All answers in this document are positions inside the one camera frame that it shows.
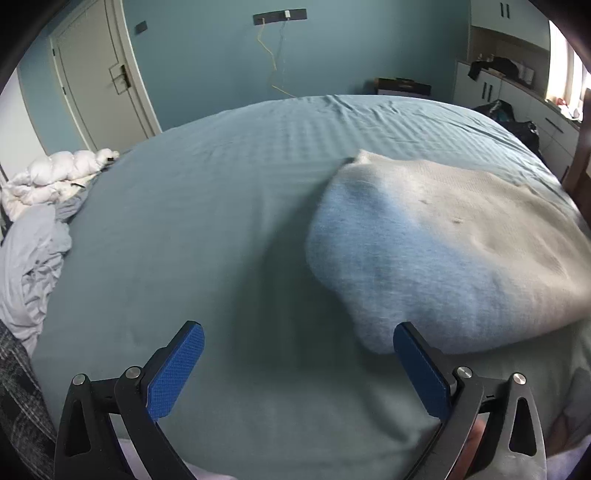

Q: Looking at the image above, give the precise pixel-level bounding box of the white cable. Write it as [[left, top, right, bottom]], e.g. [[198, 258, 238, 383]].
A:
[[277, 18, 291, 88]]

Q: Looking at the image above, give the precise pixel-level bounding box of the black bag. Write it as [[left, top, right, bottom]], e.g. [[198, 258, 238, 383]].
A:
[[473, 99, 543, 155]]

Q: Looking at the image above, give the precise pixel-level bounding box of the crumpled grey-blue cloth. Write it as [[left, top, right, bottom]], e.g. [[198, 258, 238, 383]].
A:
[[0, 185, 100, 356]]

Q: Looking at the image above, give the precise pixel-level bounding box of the pale green door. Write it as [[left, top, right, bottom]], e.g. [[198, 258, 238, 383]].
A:
[[50, 0, 162, 155]]

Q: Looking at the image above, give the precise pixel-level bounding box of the bed with teal sheet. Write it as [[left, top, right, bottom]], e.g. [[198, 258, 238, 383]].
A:
[[30, 95, 591, 480]]

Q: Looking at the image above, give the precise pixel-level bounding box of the dark clothing on counter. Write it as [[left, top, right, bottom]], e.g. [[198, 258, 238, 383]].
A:
[[467, 56, 522, 86]]

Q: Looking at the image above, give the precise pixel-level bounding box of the black wall power strip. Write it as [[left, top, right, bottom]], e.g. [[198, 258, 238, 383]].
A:
[[253, 8, 308, 24]]

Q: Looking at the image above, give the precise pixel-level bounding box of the bright window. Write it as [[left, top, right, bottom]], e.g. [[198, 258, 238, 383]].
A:
[[547, 18, 591, 104]]

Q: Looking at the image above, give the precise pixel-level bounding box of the white low cabinet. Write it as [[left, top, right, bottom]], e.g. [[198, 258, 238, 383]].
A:
[[452, 60, 580, 181]]

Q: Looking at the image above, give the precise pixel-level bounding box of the white crumpled duvet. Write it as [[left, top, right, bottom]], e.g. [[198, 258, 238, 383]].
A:
[[0, 148, 122, 220]]

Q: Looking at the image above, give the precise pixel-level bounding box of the dark plaid cloth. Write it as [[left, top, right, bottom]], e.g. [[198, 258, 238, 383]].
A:
[[0, 320, 58, 480]]

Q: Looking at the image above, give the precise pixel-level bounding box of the dark door handle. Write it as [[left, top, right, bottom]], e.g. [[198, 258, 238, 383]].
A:
[[108, 65, 131, 95]]

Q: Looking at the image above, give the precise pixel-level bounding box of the blue and cream knit sweater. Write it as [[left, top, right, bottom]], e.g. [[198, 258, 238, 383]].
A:
[[305, 148, 591, 355]]

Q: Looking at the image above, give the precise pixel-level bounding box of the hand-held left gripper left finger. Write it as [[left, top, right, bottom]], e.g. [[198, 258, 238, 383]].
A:
[[54, 320, 206, 480]]

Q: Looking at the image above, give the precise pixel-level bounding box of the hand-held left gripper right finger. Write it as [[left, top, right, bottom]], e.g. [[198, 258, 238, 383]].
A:
[[392, 322, 548, 480]]

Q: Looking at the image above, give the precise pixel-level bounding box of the black flat box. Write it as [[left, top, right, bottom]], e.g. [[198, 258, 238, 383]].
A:
[[367, 78, 432, 97]]

